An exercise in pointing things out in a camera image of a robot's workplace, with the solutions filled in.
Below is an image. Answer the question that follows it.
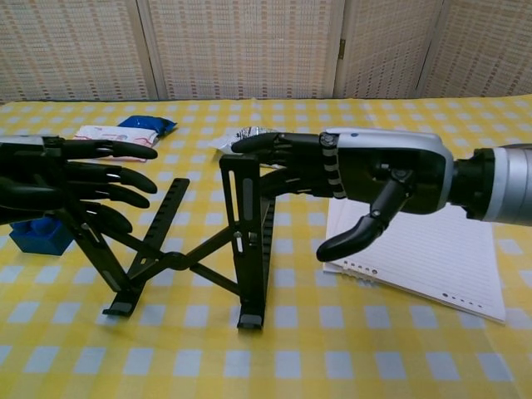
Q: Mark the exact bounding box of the woven folding screen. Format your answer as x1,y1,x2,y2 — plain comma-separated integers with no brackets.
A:
0,0,532,105

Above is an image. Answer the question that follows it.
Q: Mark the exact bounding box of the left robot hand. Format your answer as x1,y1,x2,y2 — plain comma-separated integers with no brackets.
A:
0,135,159,234

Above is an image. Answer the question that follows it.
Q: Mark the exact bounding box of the black folding laptop stand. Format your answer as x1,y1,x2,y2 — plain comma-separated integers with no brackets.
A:
53,154,278,332

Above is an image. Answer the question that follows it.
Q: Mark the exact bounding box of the white snack bag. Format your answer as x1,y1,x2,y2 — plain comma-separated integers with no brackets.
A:
214,124,288,170

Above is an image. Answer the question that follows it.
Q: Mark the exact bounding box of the yellow checked tablecloth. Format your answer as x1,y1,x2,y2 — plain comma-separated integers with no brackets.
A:
0,94,532,399

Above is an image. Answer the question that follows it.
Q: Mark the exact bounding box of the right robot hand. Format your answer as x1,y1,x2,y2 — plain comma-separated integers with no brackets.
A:
230,128,456,263

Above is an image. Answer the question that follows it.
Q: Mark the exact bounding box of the blue plastic packet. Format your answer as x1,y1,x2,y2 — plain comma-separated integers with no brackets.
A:
117,116,179,136

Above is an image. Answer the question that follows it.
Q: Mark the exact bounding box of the stack of lined paper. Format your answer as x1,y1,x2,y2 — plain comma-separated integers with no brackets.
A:
323,199,507,324

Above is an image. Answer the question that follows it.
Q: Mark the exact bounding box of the blue toy building brick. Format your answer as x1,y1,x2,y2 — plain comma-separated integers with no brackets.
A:
8,218,74,255

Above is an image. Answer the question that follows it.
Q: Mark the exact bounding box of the pink wet wipes pack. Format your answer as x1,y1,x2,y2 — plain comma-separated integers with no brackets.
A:
73,124,160,163

